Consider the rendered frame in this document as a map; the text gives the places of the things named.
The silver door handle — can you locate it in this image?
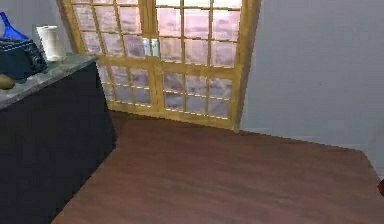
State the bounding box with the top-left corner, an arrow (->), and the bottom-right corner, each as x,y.
150,38 -> 160,58
142,38 -> 152,57

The black toaster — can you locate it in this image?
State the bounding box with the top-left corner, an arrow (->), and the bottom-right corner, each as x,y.
0,38 -> 49,81

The black kitchen counter cabinet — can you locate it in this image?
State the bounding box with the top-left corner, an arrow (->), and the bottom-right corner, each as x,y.
0,53 -> 118,224

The wooden glass-paned double door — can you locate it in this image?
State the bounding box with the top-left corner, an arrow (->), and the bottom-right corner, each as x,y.
56,0 -> 263,132

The white paper towel roll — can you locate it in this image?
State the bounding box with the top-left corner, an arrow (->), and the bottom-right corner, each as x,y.
35,25 -> 67,63

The brown potato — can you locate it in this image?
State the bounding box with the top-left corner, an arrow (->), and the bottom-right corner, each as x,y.
0,73 -> 16,90

